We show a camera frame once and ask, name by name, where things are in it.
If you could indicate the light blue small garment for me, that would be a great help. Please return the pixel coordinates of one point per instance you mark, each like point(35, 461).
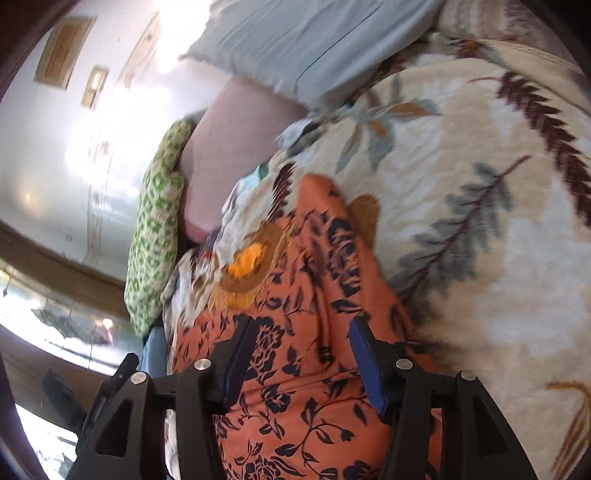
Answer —
point(249, 189)

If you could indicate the green patterned pillow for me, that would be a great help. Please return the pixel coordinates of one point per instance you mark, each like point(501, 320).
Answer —
point(152, 230)

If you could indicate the small wooden wall frame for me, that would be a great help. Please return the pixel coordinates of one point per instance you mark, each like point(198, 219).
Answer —
point(94, 87)

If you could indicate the orange floral garment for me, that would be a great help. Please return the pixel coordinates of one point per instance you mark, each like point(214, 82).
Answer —
point(300, 300)

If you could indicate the light blue pillow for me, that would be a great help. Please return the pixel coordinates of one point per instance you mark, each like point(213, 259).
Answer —
point(300, 41)

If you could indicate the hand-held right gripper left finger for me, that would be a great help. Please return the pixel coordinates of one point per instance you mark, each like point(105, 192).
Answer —
point(240, 353)

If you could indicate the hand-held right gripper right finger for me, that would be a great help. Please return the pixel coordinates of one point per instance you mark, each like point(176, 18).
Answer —
point(364, 360)

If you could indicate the large wooden wall frame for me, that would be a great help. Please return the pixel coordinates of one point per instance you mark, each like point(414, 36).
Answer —
point(62, 50)

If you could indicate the leaf print blanket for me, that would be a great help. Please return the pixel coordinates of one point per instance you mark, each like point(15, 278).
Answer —
point(485, 230)

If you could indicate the blue cloth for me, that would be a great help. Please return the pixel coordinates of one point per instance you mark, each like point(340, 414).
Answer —
point(154, 355)

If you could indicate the pink quilted cushion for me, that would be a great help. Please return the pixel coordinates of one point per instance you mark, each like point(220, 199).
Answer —
point(221, 152)

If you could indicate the wooden glass cabinet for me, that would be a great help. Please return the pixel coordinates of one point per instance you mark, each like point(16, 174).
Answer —
point(55, 304)

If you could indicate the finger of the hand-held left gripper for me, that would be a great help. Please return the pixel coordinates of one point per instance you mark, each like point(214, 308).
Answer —
point(111, 385)

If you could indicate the striped bed sheet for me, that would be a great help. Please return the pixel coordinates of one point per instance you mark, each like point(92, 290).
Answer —
point(485, 18)

